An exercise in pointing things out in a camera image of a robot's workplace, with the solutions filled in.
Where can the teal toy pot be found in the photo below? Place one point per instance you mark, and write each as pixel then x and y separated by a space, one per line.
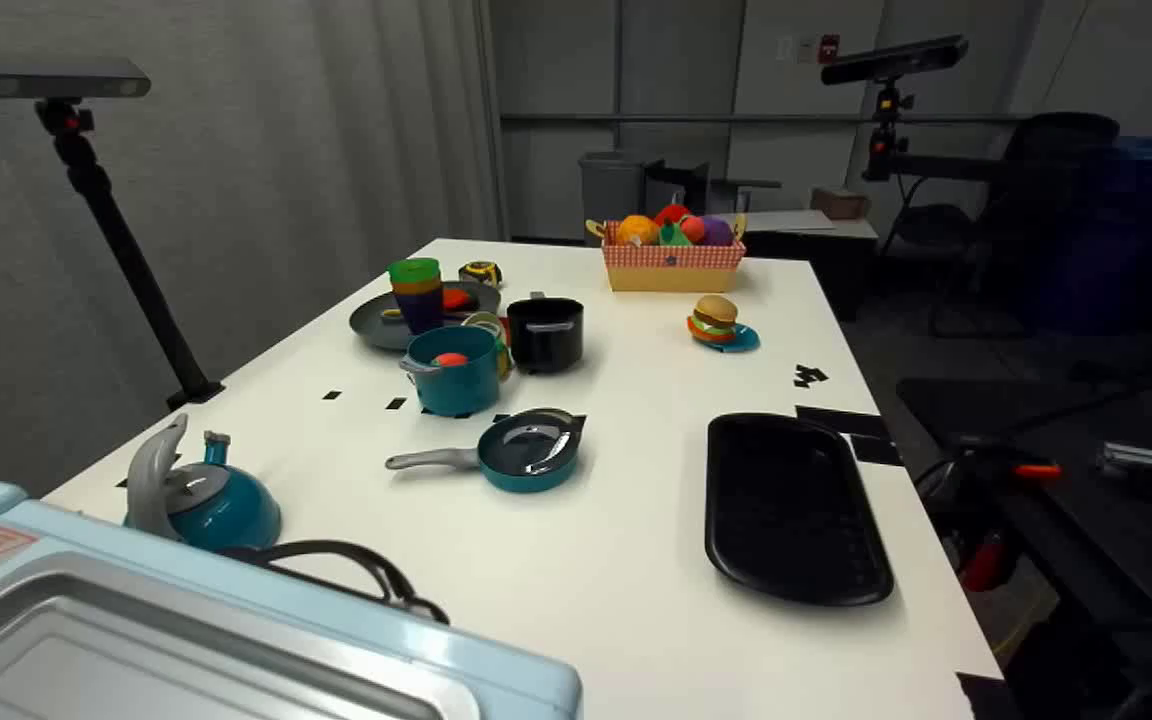
pixel 457 388

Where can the red toy vegetable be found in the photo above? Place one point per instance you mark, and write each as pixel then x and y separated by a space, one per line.
pixel 451 362

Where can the yellow and black toy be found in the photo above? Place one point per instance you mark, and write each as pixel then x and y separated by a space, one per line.
pixel 483 272

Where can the pink and yellow cardboard basket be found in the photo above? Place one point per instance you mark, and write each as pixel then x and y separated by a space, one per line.
pixel 668 264

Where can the orange-red toy food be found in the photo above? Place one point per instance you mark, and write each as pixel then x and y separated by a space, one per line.
pixel 457 300

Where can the toy burger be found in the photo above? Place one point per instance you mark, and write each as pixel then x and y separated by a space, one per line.
pixel 713 321

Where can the orange toy fruit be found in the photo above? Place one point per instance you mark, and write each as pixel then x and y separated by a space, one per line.
pixel 638 231

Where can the purple toy cup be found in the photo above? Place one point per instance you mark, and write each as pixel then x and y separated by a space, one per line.
pixel 422 315

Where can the small teal toy plate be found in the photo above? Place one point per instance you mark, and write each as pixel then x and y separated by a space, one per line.
pixel 747 341

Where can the orange toy cup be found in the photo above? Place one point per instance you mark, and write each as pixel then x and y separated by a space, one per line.
pixel 419 290

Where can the red toy tomato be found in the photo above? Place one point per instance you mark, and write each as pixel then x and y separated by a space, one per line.
pixel 672 214

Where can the grey bin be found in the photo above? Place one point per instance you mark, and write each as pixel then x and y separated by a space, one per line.
pixel 614 186

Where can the green toy cup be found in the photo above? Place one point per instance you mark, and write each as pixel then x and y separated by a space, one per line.
pixel 414 269

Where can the purple toy fruit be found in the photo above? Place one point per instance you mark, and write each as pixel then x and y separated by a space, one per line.
pixel 719 231

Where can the grey round plate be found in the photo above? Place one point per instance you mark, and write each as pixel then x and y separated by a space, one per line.
pixel 378 324

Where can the small black clips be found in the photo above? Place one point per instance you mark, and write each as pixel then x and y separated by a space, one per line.
pixel 809 372

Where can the black rectangular tray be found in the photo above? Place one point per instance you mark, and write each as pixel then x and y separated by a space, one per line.
pixel 799 515

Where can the brown cardboard box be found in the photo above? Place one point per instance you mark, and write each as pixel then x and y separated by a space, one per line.
pixel 841 202

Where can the teal toy kettle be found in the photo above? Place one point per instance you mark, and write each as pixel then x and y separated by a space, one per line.
pixel 221 515

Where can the light blue toaster oven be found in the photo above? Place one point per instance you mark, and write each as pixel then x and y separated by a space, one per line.
pixel 201 624

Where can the blue bin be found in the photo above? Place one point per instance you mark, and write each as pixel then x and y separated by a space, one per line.
pixel 1136 243

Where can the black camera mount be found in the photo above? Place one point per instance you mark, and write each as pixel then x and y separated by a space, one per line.
pixel 884 135

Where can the black camera tripod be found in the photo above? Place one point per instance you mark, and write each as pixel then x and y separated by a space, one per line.
pixel 111 223

